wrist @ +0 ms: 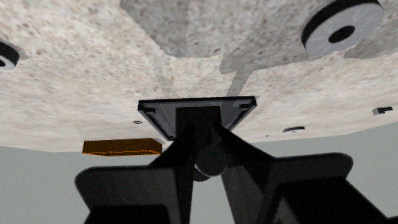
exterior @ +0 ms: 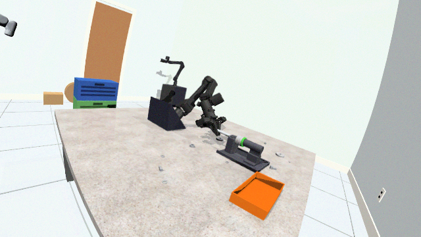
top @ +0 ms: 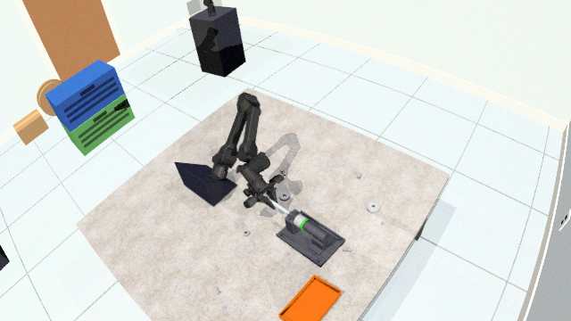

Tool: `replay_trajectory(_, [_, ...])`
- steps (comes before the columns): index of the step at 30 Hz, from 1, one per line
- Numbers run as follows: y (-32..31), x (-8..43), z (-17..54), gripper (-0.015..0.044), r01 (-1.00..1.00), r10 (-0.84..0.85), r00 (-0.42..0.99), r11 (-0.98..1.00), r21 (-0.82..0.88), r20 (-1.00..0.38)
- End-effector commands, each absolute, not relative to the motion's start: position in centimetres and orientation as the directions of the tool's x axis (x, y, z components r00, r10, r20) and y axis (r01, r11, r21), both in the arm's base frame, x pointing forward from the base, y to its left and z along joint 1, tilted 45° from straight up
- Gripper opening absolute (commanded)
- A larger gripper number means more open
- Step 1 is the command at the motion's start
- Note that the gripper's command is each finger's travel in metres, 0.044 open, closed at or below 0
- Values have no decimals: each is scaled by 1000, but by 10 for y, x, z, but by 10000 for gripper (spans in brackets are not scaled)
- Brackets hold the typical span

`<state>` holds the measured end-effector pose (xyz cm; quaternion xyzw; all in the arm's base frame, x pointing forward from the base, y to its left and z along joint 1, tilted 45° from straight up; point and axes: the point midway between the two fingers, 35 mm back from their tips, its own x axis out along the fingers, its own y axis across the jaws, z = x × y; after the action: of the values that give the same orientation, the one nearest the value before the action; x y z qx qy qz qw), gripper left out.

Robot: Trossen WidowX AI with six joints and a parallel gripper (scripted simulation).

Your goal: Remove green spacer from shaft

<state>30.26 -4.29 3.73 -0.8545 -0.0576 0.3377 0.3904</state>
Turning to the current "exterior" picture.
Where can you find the orange open tray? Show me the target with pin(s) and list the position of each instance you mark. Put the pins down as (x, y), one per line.
(257, 194)

